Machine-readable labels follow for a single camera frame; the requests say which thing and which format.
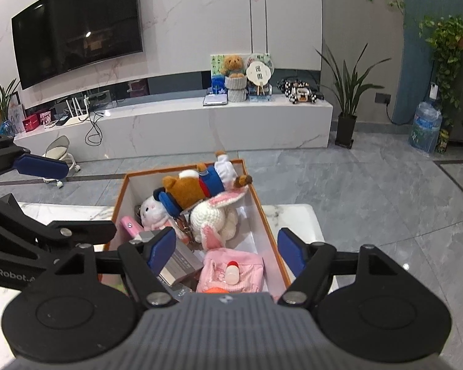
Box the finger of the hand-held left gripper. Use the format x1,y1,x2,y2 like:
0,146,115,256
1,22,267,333
0,191,118,257
0,135,70,180

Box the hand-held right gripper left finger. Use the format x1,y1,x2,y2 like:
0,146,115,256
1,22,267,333
42,226,177,310

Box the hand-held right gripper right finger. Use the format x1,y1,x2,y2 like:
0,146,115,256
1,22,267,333
277,227,410,310

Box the grey box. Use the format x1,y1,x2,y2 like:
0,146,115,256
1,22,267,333
129,229,205,288

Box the orange storage box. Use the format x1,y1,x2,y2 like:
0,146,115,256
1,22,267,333
103,158,294,297

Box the white pink plush toy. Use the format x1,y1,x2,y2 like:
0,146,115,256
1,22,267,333
140,196,174,232

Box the pink printed cloth pouch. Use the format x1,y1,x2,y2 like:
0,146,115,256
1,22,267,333
196,249,265,294

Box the white pink crochet rabbit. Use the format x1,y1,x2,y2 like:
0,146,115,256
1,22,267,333
189,187,249,249

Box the brown bear plush blue headphones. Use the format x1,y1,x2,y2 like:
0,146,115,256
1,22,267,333
153,151,253,216

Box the small white bottle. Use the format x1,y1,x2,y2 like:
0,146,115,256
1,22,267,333
225,261,240,286

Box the white baby seat on wheels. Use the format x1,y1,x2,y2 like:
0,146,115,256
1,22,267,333
42,136,81,189

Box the pink plastic case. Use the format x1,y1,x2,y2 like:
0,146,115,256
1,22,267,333
120,216,145,241

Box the red gift box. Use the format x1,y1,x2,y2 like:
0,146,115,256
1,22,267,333
22,113,41,132

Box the leafy plant in blue vase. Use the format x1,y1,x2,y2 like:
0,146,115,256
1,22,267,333
0,77,22,136

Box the white router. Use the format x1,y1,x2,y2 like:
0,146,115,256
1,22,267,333
64,94,91,126

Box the pink gift box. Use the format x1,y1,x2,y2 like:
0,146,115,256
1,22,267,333
127,79,149,96

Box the white marble tv console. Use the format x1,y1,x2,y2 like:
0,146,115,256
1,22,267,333
13,92,333,162

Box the potted plant black pot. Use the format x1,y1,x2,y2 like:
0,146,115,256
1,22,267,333
315,44,392,149

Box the black curved television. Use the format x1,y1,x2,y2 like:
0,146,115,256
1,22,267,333
11,0,144,90

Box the black white toy vehicle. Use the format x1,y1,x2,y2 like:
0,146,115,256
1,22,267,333
277,78,325,105

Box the teddy bear on shelf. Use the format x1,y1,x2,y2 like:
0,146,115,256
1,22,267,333
224,75,248,103

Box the round white paper fan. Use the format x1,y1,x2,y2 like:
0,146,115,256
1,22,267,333
246,62,274,95

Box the large blue water bottle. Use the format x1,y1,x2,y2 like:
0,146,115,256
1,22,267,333
408,82,443,154

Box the green landscape painting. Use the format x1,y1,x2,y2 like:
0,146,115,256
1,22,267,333
210,54,232,93

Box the round green paper fan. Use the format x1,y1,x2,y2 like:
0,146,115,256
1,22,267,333
245,55,271,70

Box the small brown teddy bear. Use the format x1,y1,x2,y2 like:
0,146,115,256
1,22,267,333
220,55,245,79

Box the climbing green ivy plant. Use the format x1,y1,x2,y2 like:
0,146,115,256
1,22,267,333
419,15,463,132

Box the metal key ring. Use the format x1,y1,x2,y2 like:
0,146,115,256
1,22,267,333
173,216,197,244

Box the photo frame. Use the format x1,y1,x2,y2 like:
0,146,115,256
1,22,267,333
8,92,26,134

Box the black cable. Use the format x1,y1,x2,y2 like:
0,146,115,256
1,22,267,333
86,110,105,145

